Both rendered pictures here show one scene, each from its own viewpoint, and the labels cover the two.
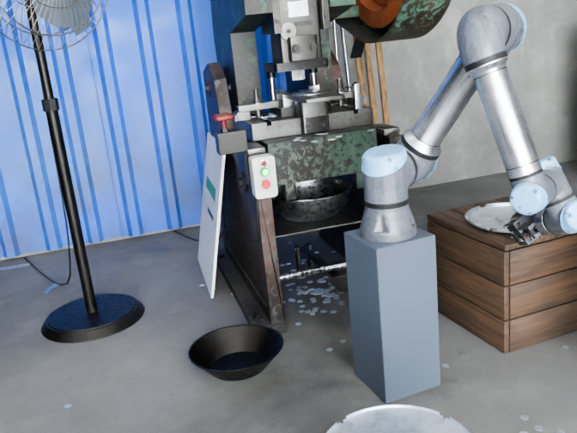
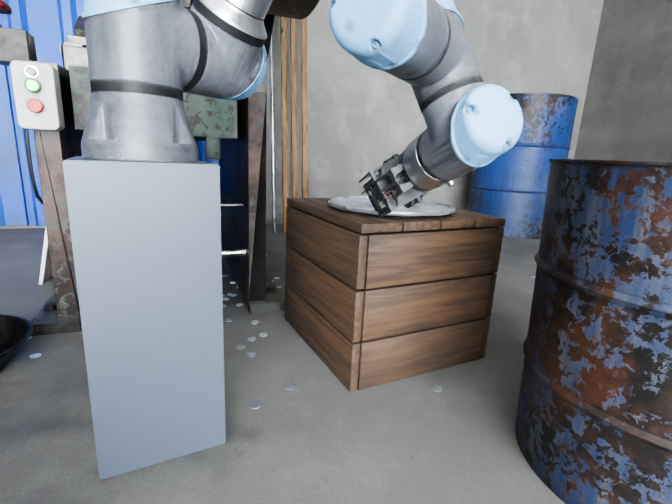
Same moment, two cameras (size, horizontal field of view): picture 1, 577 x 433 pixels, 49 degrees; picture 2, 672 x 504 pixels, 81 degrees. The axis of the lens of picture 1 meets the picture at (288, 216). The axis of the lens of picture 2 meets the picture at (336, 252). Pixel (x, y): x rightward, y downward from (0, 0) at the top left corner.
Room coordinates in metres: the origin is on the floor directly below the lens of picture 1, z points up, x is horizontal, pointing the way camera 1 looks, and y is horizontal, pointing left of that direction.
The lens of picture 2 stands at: (1.02, -0.47, 0.47)
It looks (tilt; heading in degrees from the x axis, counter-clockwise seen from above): 14 degrees down; 352
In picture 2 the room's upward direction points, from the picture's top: 3 degrees clockwise
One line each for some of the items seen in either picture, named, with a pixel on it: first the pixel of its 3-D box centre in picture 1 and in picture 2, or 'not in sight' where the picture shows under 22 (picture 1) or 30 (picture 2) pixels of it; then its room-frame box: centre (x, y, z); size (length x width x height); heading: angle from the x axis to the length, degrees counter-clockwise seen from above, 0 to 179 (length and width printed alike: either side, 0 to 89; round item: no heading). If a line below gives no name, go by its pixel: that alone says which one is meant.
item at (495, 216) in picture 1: (515, 217); (391, 204); (1.92, -0.72, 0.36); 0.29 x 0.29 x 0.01
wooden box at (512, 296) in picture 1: (511, 266); (381, 274); (1.97, -0.72, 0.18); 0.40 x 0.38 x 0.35; 20
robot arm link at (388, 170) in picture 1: (385, 173); (139, 35); (1.65, -0.27, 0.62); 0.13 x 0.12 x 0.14; 141
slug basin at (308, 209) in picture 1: (308, 201); not in sight; (2.38, -0.08, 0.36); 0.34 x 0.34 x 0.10
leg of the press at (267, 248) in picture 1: (231, 182); (77, 148); (2.45, 0.21, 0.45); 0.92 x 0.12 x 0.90; 14
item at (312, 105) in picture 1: (314, 112); not in sight; (2.21, -0.13, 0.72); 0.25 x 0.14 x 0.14; 14
